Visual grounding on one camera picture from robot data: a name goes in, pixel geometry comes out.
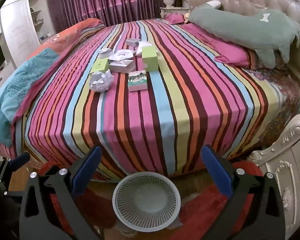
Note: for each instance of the small green box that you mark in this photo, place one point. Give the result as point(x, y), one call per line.
point(100, 66)

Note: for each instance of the tall green box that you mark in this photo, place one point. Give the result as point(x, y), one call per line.
point(150, 58)

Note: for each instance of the purple curtain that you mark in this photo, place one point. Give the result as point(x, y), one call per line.
point(102, 0)

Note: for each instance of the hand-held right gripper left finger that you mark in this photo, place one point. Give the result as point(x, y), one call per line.
point(86, 173)

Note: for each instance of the white wardrobe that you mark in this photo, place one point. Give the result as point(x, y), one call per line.
point(22, 27)

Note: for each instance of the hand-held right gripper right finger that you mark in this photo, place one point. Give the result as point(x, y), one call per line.
point(217, 173)

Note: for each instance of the large pink pillow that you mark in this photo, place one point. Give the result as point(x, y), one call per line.
point(230, 50)

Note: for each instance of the white nightstand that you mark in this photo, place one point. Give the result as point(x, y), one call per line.
point(173, 10)

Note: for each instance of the red rug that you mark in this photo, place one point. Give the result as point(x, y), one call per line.
point(202, 212)

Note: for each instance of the white mesh plastic basket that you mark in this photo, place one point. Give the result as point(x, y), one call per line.
point(146, 202)

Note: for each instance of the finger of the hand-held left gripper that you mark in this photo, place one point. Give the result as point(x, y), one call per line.
point(19, 161)

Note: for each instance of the white vase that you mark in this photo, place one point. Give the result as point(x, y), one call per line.
point(168, 2)

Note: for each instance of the white plastic bag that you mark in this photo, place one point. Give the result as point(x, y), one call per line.
point(105, 52)

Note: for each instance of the small pink pillow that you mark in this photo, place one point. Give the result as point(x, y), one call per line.
point(175, 18)

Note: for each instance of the large white paper ball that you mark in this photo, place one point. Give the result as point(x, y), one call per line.
point(101, 81)

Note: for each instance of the mountain print box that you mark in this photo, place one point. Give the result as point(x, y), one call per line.
point(137, 80)

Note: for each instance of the orange and teal quilt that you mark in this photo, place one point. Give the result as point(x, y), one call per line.
point(27, 75)

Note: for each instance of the green plush pillow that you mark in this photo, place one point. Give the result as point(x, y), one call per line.
point(245, 30)

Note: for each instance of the floral patterned bedsheet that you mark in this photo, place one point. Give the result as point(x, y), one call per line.
point(277, 100)

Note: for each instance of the small grey box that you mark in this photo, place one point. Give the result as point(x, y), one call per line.
point(133, 42)

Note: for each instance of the striped bed sheet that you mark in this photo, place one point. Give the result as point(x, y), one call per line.
point(145, 120)

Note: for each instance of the white printed garment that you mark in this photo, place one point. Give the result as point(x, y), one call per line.
point(143, 46)

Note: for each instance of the white box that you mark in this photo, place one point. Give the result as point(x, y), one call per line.
point(122, 66)

